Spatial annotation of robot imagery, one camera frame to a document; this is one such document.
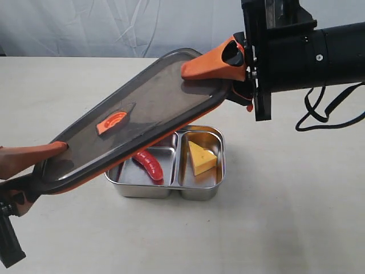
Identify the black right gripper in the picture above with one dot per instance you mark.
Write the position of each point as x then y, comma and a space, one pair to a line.
272, 29

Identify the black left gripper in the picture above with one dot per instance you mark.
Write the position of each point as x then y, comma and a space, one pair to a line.
18, 193

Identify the black lid with orange seal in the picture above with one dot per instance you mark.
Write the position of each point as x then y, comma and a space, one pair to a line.
152, 105

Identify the yellow cheese wedge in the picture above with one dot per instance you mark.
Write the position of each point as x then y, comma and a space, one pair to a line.
202, 159

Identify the red sausage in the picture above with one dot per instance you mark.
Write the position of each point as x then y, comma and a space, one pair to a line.
150, 164

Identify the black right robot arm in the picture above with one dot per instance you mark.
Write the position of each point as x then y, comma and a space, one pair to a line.
328, 57

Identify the steel two-compartment lunch tray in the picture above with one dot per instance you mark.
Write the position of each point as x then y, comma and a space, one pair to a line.
131, 180

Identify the white wrinkled backdrop cloth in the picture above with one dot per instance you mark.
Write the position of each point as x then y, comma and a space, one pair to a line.
115, 28

